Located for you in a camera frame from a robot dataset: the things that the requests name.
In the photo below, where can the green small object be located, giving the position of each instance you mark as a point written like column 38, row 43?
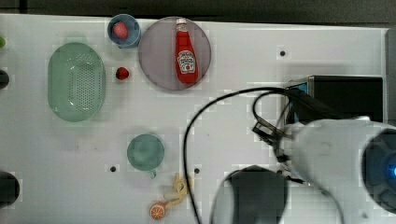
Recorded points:
column 2, row 42

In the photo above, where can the red toy strawberry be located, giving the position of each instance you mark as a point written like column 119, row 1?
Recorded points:
column 122, row 73

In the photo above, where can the grey round plate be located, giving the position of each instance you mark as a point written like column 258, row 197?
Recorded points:
column 157, row 48

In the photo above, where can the pink toy fruit in bowl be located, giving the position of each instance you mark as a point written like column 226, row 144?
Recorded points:
column 120, row 30

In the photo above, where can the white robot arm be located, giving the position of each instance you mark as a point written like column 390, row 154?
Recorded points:
column 342, row 171

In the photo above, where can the red ketchup bottle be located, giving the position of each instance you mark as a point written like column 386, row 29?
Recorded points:
column 185, row 59

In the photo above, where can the blue bowl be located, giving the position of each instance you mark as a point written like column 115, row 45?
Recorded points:
column 134, row 31

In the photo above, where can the black cylinder upper post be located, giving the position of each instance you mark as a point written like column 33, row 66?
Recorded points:
column 4, row 79

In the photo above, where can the black toaster oven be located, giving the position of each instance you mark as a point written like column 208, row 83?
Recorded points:
column 351, row 96

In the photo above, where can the green perforated colander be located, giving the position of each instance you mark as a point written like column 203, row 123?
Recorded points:
column 76, row 82

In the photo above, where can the orange slice toy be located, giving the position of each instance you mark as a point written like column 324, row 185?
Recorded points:
column 157, row 211

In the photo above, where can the peeled toy banana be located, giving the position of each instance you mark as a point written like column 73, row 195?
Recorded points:
column 178, row 192

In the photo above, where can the green mug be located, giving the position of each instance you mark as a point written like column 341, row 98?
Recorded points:
column 146, row 153

